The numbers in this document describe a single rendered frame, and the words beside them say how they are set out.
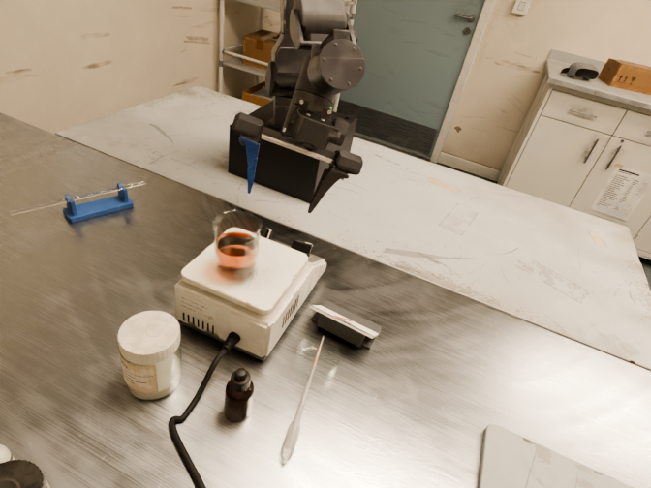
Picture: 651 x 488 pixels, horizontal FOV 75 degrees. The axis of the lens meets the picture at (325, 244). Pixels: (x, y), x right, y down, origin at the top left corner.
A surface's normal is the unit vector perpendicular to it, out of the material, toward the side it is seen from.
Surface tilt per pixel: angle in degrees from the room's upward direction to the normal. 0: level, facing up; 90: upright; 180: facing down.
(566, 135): 90
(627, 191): 90
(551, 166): 90
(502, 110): 90
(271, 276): 0
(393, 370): 0
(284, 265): 0
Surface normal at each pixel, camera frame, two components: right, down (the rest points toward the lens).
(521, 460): 0.17, -0.79
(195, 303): -0.37, 0.51
